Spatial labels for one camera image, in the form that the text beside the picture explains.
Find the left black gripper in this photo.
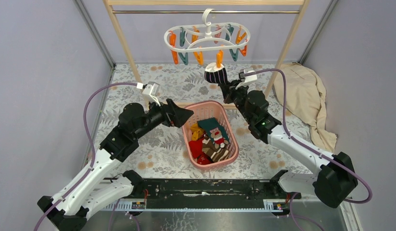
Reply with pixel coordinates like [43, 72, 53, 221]
[133, 96, 194, 141]

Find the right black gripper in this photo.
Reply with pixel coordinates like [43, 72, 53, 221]
[219, 79, 253, 123]

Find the black white striped sock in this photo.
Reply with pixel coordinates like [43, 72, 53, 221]
[204, 62, 229, 84]

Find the mustard yellow sock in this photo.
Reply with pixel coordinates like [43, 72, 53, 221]
[190, 123, 205, 141]

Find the red santa sock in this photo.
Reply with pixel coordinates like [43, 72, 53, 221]
[189, 139, 213, 165]

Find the teal sock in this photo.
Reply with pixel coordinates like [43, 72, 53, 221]
[197, 117, 230, 148]

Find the brown white striped sock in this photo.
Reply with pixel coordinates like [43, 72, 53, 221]
[202, 139, 230, 162]

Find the white clip sock hanger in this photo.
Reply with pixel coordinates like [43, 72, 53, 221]
[164, 8, 251, 56]

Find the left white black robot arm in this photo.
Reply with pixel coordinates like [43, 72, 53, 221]
[38, 99, 194, 231]

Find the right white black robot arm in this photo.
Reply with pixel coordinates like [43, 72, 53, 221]
[220, 80, 358, 208]

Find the yellow orange clothes peg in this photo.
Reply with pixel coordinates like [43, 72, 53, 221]
[216, 50, 223, 68]

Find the pink plastic laundry basket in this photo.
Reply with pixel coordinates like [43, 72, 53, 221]
[182, 101, 239, 170]

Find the beige cloth pile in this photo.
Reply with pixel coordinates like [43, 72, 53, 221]
[273, 64, 337, 153]

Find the wooden clothes rack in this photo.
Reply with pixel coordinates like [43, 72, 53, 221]
[103, 0, 309, 82]

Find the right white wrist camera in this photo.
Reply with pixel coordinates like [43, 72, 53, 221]
[235, 67, 257, 90]

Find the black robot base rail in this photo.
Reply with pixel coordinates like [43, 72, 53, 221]
[121, 179, 292, 212]

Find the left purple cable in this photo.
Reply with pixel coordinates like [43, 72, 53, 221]
[33, 82, 140, 231]

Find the purple cable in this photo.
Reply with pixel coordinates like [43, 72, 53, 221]
[245, 68, 374, 205]
[33, 82, 140, 231]

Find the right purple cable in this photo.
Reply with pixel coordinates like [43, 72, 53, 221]
[245, 68, 374, 205]

